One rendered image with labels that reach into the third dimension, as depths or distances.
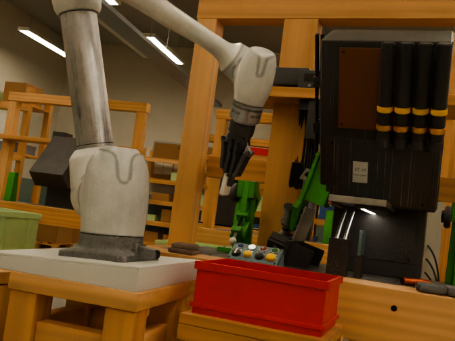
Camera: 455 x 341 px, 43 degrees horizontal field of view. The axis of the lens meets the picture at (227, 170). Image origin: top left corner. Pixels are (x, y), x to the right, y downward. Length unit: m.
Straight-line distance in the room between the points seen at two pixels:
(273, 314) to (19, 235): 0.94
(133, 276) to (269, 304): 0.31
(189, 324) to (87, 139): 0.57
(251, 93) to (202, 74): 0.89
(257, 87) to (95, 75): 0.44
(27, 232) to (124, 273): 0.75
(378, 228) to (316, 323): 0.75
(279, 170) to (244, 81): 0.75
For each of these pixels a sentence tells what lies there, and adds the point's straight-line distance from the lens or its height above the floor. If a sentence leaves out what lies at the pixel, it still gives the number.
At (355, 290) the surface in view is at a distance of 1.59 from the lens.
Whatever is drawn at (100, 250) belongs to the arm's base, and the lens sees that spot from 1.36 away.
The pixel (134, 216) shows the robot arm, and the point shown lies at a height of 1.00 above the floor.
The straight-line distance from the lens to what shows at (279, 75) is 2.27.
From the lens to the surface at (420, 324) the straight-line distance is 1.59.
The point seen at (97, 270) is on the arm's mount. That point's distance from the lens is 1.28.
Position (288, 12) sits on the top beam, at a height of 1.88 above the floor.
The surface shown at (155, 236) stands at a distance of 12.04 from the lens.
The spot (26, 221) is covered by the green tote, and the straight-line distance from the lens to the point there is 1.95.
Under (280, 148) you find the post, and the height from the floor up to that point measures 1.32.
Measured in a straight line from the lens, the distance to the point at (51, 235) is 10.59.
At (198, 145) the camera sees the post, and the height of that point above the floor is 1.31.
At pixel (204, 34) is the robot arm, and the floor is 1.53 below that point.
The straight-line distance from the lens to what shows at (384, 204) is 1.63.
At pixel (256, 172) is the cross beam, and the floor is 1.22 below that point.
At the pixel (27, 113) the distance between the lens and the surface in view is 7.04.
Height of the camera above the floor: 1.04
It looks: 4 degrees up
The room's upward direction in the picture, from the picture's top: 7 degrees clockwise
